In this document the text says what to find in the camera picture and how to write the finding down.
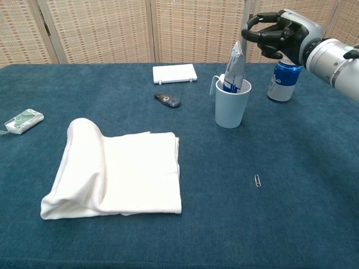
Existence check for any white cup with handle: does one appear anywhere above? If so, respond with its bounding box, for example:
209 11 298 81
209 74 252 129

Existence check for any dark blue tablecloth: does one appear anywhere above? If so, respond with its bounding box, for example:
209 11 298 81
0 63 359 269

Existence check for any blue silver drink can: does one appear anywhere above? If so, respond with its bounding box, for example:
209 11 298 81
267 60 303 103

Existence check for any small correction tape dispenser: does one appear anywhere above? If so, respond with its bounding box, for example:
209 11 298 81
154 93 182 109

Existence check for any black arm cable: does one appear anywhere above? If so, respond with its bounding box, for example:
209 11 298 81
343 44 359 60

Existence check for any blue white toothpaste tube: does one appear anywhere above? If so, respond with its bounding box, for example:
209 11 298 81
223 40 246 93

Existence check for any folded white towel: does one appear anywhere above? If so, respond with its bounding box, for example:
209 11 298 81
40 117 183 221

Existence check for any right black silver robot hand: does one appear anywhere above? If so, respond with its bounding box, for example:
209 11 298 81
241 9 323 68

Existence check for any green white tissue pack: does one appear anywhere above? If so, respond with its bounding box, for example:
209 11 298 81
0 108 45 138

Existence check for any woven bamboo folding screen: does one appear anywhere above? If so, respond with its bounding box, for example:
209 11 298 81
0 0 359 68

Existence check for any flat white plastic box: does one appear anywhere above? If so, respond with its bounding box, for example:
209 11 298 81
153 63 197 85

